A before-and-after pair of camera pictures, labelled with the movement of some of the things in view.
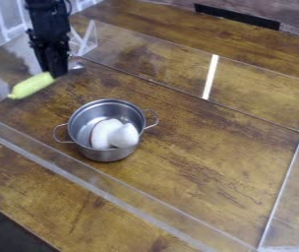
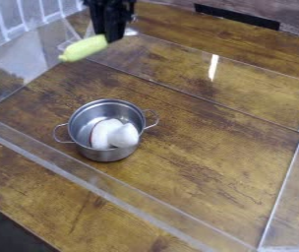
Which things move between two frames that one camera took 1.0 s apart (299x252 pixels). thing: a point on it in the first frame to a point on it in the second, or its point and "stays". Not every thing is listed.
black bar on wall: (240, 17) stays
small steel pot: (106, 128) stays
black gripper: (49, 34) to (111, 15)
